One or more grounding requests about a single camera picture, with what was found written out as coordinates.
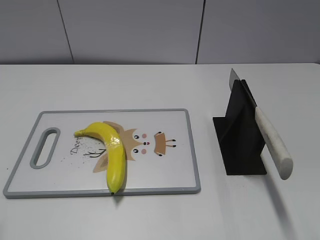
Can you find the yellow plastic banana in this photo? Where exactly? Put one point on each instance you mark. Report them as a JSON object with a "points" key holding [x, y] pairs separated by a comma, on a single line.
{"points": [[114, 161]]}

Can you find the knife with white handle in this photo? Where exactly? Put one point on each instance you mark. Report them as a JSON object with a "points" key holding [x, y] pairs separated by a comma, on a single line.
{"points": [[276, 146]]}

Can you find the white grey-rimmed cutting board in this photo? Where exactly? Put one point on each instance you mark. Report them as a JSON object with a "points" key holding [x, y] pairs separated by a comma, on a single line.
{"points": [[53, 163]]}

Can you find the black knife stand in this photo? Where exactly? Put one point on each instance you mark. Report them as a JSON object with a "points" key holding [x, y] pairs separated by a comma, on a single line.
{"points": [[240, 140]]}

